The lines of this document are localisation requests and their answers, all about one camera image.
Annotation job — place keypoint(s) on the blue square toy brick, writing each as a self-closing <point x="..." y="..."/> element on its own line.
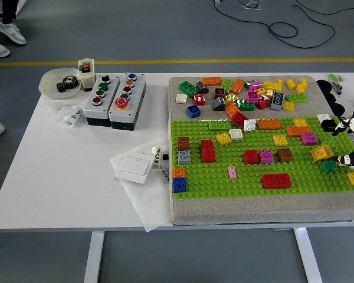
<point x="193" y="111"/>
<point x="180" y="184"/>

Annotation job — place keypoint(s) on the black metal gear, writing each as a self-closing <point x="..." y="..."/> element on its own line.
<point x="67" y="84"/>

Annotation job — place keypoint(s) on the grey emergency-stop control box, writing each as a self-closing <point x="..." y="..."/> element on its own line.
<point x="137" y="88"/>

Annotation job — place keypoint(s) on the cream plastic bowl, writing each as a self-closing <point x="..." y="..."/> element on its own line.
<point x="48" y="85"/>

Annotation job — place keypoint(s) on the grey metal small tool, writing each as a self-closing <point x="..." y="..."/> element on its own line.
<point x="337" y="88"/>

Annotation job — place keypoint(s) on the long red toy brick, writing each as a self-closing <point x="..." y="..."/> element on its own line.
<point x="276" y="181"/>

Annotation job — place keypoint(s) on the dark grey sloped brick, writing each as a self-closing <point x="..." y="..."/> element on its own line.
<point x="219" y="104"/>
<point x="202" y="87"/>

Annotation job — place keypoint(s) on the white four-stud toy brick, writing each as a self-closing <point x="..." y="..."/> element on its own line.
<point x="250" y="125"/>
<point x="324" y="117"/>

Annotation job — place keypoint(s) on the long grey toy brick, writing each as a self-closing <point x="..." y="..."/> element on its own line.
<point x="277" y="100"/>

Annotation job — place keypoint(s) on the cream small switch box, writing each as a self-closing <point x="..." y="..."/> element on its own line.
<point x="87" y="78"/>

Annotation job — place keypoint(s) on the orange square toy brick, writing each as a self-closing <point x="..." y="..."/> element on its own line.
<point x="179" y="172"/>

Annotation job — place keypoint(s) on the grey foam mat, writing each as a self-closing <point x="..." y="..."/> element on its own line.
<point x="253" y="210"/>

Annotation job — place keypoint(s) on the white desk foot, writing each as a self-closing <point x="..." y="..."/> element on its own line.
<point x="21" y="6"/>

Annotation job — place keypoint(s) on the white table leg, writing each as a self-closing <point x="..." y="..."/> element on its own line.
<point x="308" y="256"/>
<point x="93" y="259"/>

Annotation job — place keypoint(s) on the long orange toy brick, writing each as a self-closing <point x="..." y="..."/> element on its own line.
<point x="269" y="124"/>
<point x="237" y="86"/>
<point x="296" y="131"/>
<point x="211" y="81"/>

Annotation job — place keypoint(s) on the dark red square brick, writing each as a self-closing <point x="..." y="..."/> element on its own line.
<point x="219" y="92"/>

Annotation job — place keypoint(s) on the black round cup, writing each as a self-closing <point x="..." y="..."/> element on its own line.
<point x="323" y="84"/>
<point x="331" y="98"/>
<point x="339" y="109"/>

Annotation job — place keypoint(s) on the red square toy brick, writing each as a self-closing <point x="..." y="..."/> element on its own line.
<point x="240" y="118"/>
<point x="262" y="103"/>
<point x="199" y="99"/>
<point x="251" y="157"/>

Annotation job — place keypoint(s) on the lime long flat brick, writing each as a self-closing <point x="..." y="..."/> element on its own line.
<point x="220" y="125"/>

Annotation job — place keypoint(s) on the lime green toy brick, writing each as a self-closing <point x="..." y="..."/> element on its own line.
<point x="226" y="85"/>

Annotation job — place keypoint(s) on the long yellow toy brick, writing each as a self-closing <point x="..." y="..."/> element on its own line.
<point x="272" y="85"/>

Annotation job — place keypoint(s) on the long lime toy brick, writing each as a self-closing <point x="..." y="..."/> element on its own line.
<point x="296" y="97"/>

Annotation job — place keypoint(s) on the long green toy brick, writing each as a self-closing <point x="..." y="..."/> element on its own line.
<point x="245" y="105"/>
<point x="188" y="88"/>

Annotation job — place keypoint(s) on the magenta square toy brick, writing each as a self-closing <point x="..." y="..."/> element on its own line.
<point x="256" y="86"/>
<point x="266" y="157"/>
<point x="308" y="138"/>
<point x="252" y="97"/>

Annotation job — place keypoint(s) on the white flat square brick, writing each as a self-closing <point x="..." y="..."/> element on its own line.
<point x="181" y="98"/>
<point x="236" y="134"/>

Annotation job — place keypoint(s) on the small dark green brick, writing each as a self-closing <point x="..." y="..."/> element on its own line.
<point x="329" y="166"/>
<point x="247" y="84"/>

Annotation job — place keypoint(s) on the white wall switch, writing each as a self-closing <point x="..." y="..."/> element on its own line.
<point x="134" y="168"/>

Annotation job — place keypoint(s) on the orange six-stud toy brick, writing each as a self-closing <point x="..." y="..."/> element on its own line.
<point x="231" y="108"/>

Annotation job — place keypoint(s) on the white labelled tube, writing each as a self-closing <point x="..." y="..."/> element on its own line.
<point x="157" y="153"/>

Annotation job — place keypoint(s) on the green studded baseplate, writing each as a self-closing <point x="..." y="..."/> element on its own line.
<point x="218" y="184"/>

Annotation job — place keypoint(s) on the white translucent sheet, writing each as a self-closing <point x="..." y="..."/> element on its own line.
<point x="147" y="206"/>

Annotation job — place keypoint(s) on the grey four-button control box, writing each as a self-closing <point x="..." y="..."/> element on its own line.
<point x="92" y="111"/>

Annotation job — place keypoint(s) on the grey square toy brick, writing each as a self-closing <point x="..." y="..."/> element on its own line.
<point x="184" y="157"/>

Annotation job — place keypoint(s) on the red six-stud toy brick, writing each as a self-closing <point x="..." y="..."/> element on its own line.
<point x="208" y="151"/>

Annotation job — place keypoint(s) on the white pipe fitting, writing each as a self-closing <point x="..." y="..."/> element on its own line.
<point x="73" y="115"/>

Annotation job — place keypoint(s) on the small pink toy brick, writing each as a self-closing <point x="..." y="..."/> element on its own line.
<point x="232" y="172"/>

